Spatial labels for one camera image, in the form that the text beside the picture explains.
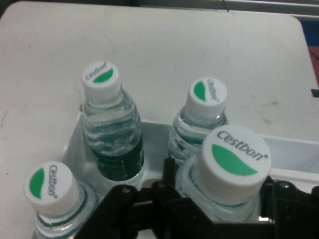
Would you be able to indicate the white plastic bottle crate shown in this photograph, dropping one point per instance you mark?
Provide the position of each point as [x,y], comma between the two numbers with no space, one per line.
[154,139]

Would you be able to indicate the grey metal rail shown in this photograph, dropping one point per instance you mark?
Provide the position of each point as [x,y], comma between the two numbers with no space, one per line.
[249,5]

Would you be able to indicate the Cestbon water bottle white cap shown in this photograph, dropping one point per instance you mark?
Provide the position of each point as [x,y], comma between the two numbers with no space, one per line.
[236,159]
[47,184]
[101,74]
[207,92]

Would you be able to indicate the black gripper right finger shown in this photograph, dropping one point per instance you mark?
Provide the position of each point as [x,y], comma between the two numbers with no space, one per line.
[291,209]

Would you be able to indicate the small black tape piece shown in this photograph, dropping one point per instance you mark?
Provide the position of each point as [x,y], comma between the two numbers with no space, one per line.
[315,92]

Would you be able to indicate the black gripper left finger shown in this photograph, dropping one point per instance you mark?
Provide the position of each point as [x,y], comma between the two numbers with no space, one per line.
[154,211]

